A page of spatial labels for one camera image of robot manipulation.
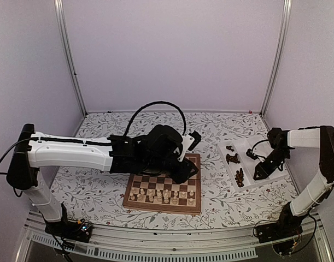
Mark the light bishop piece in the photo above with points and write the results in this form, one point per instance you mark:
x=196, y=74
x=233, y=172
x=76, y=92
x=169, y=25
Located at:
x=174, y=200

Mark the pile of dark chess pieces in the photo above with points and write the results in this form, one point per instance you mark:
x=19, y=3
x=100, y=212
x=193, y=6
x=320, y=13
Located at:
x=234, y=162

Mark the white plastic tray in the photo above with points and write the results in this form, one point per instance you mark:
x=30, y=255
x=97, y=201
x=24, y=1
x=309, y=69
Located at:
x=240, y=146

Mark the front aluminium rail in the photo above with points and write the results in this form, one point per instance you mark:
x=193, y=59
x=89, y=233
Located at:
x=129, y=244

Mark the wooden chess board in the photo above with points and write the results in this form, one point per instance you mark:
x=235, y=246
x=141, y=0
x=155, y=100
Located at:
x=163, y=182

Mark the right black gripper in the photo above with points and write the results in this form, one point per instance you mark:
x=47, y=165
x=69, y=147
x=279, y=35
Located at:
x=263, y=171

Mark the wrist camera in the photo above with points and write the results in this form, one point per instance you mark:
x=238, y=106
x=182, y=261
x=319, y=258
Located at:
x=253, y=155
x=189, y=142

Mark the aluminium frame post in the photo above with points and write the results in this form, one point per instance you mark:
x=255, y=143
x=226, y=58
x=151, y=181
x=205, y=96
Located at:
x=61, y=21
x=283, y=30

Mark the light knight back row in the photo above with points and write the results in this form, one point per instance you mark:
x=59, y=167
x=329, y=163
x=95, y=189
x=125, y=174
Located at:
x=139, y=197

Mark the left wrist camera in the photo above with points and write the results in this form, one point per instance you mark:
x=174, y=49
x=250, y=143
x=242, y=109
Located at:
x=189, y=142

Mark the left aluminium frame post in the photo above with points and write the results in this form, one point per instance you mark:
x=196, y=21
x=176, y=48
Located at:
x=61, y=21

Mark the right aluminium frame post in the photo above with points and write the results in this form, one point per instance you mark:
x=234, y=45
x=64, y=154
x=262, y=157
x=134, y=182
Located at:
x=283, y=30

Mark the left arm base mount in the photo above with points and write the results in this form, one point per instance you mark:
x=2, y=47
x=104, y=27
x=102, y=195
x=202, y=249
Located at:
x=69, y=227

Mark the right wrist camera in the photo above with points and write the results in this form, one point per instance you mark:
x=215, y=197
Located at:
x=253, y=155

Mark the light queen piece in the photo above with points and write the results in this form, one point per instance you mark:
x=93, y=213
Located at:
x=159, y=196

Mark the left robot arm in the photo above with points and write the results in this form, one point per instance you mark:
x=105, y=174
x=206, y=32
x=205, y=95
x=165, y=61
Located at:
x=65, y=161

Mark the light king piece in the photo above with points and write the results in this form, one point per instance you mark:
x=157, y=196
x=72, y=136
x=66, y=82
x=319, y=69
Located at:
x=166, y=198

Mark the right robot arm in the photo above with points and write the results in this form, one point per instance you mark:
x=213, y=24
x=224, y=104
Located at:
x=310, y=152

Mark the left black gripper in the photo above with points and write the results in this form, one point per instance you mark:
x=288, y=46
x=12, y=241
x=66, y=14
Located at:
x=183, y=174

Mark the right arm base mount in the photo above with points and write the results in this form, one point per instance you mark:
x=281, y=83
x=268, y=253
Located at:
x=278, y=232

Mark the floral patterned table mat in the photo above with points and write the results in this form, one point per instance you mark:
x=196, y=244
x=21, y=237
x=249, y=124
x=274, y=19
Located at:
x=97, y=196

